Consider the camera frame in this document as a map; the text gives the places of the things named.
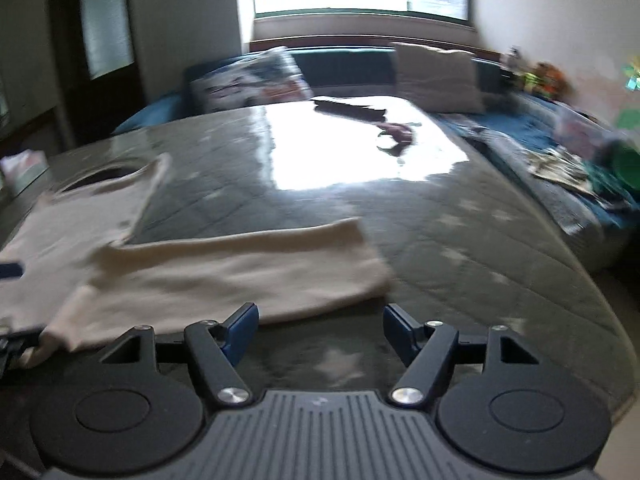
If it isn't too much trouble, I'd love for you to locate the green cup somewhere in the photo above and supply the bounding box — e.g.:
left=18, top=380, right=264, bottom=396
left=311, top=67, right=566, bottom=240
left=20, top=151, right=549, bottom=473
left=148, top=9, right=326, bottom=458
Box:
left=611, top=110, right=640, bottom=193

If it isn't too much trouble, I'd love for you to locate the grey folded cloth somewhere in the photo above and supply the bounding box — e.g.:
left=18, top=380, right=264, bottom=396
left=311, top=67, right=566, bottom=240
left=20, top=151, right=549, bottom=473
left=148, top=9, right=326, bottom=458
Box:
left=392, top=42, right=486, bottom=115

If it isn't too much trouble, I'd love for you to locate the dark wooden door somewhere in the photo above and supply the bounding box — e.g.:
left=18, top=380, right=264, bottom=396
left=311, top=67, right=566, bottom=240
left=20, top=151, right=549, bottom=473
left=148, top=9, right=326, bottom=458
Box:
left=47, top=0, right=143, bottom=148

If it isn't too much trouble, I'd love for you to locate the orange green plush toy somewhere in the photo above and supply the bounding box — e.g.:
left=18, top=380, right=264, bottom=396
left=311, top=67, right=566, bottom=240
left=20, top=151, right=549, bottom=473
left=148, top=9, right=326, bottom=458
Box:
left=522, top=62, right=571, bottom=101

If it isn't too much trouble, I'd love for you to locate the tissue box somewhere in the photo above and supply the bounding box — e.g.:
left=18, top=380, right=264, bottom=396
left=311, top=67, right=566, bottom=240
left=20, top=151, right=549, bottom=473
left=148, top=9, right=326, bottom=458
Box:
left=0, top=150, right=51, bottom=196

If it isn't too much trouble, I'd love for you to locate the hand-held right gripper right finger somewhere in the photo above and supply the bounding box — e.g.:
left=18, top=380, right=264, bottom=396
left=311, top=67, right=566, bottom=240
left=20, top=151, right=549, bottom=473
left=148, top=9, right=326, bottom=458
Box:
left=382, top=304, right=543, bottom=405

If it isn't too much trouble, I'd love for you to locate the clear plastic box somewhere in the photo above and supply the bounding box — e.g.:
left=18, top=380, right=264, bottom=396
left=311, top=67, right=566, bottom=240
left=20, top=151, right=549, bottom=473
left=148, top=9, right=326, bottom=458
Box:
left=552, top=105, right=616, bottom=150

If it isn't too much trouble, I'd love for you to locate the pile of printed papers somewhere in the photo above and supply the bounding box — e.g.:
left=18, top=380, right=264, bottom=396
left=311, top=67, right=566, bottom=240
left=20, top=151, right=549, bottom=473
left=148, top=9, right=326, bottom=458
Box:
left=527, top=147, right=593, bottom=193

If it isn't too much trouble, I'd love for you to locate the dark flat object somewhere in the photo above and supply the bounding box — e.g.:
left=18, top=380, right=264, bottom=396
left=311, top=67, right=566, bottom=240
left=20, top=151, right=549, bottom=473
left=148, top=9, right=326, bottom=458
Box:
left=312, top=97, right=388, bottom=122

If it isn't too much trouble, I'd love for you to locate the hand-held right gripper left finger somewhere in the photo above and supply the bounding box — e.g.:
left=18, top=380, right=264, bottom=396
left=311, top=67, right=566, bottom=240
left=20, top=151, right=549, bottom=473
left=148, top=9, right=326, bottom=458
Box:
left=98, top=302, right=261, bottom=406

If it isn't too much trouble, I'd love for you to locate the purple cloth item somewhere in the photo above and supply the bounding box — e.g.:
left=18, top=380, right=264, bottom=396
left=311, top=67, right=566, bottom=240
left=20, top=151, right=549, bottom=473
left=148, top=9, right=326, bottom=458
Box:
left=375, top=121, right=418, bottom=156

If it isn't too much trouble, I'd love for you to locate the grey quilted star tablecloth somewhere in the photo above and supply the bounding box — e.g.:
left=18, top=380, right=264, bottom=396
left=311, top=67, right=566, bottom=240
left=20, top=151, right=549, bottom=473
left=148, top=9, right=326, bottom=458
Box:
left=0, top=94, right=633, bottom=480

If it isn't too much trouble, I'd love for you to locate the black white plush toy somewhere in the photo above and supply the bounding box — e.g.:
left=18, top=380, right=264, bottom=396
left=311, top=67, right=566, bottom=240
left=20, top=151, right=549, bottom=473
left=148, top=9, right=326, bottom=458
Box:
left=501, top=47, right=522, bottom=77

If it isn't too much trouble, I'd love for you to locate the cream knit garment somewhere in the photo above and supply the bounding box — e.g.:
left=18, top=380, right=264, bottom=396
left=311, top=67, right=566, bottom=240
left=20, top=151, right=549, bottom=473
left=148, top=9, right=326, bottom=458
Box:
left=0, top=152, right=393, bottom=368

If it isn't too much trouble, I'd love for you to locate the butterfly print pillow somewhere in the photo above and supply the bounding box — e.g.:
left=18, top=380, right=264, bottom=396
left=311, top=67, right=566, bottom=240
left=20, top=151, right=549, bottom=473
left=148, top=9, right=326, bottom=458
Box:
left=190, top=47, right=313, bottom=113

